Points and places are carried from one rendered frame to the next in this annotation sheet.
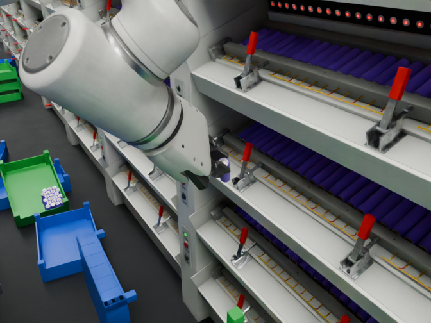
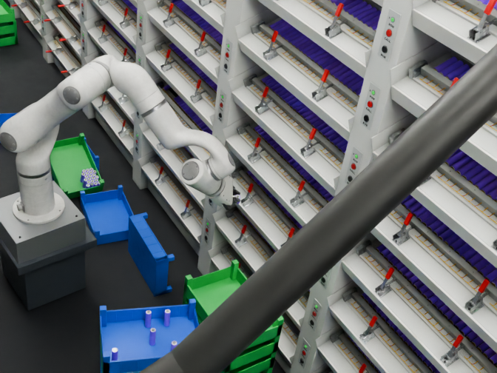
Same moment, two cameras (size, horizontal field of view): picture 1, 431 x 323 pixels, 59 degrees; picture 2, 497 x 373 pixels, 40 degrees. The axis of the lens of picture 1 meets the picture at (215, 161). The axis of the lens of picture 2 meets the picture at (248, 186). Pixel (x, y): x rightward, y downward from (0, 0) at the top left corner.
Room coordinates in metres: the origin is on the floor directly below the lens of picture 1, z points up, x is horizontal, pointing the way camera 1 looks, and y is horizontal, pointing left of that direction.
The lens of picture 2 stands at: (-1.34, 0.09, 2.08)
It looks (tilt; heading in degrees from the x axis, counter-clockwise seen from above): 36 degrees down; 356
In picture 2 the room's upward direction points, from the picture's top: 9 degrees clockwise
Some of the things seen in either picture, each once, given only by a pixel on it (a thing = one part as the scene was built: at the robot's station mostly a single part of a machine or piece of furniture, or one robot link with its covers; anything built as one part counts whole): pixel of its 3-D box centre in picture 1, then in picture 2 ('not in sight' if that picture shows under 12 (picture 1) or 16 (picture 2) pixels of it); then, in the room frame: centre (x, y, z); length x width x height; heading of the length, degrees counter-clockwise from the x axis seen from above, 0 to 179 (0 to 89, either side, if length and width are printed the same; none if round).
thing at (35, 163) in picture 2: not in sight; (36, 137); (0.69, 0.72, 0.69); 0.19 x 0.12 x 0.24; 156
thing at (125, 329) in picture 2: not in sight; (151, 334); (0.06, 0.21, 0.44); 0.30 x 0.20 x 0.08; 104
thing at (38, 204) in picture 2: not in sight; (36, 189); (0.66, 0.72, 0.48); 0.19 x 0.19 x 0.18
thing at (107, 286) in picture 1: (108, 289); (150, 253); (0.79, 0.30, 0.10); 0.30 x 0.08 x 0.20; 30
